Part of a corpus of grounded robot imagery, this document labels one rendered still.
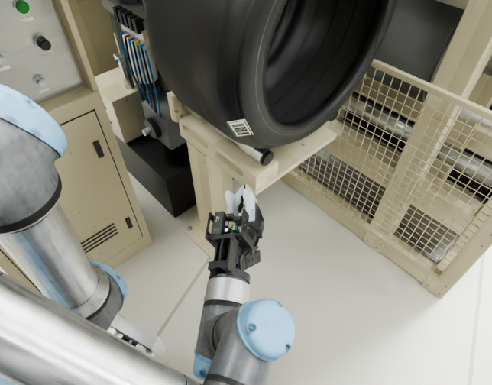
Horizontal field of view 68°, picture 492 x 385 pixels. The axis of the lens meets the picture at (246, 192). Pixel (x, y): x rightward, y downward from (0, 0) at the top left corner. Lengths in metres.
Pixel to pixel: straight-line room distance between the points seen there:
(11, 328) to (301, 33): 1.08
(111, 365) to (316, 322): 1.37
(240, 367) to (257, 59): 0.50
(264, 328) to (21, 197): 0.32
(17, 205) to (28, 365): 0.17
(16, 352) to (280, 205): 1.75
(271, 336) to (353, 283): 1.37
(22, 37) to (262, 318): 1.00
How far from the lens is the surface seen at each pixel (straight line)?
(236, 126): 0.78
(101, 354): 0.41
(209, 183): 1.51
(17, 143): 0.44
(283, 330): 0.49
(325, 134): 1.22
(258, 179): 0.99
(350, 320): 1.75
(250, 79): 0.71
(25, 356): 0.40
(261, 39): 0.69
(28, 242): 0.54
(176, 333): 1.69
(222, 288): 0.61
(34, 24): 1.23
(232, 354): 0.49
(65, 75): 1.30
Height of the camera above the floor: 1.57
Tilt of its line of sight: 49 degrees down
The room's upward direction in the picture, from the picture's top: straight up
